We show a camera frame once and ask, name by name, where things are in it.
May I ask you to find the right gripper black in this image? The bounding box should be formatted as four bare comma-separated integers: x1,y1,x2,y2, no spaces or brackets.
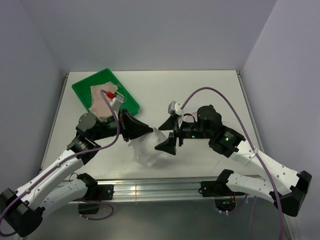
154,114,212,154

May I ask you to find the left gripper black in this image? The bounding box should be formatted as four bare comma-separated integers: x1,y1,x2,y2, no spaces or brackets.
91,108,153,142

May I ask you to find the white bra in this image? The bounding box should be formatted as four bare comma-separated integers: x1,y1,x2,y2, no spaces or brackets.
128,126,169,168

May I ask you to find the white mesh laundry bag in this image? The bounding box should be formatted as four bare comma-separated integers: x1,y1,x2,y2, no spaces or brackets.
183,107,236,126

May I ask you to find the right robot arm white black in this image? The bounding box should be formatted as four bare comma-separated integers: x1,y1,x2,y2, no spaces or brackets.
155,101,312,217

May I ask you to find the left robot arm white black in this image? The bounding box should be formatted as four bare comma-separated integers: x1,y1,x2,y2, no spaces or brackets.
0,109,154,237

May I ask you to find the beige pink bra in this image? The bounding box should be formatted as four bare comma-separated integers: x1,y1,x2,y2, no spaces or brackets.
89,81,127,121

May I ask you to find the green plastic tray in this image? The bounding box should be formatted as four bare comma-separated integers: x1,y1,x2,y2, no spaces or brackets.
72,68,140,115

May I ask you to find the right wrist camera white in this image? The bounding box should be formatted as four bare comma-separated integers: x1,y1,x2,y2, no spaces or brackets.
168,101,184,128

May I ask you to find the aluminium front rail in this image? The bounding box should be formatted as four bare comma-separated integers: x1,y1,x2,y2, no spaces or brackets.
58,177,251,202

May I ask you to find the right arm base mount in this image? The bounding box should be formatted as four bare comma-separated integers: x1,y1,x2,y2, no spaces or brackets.
198,181,237,213

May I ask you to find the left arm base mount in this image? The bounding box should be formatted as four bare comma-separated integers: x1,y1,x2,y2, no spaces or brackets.
78,184,114,216

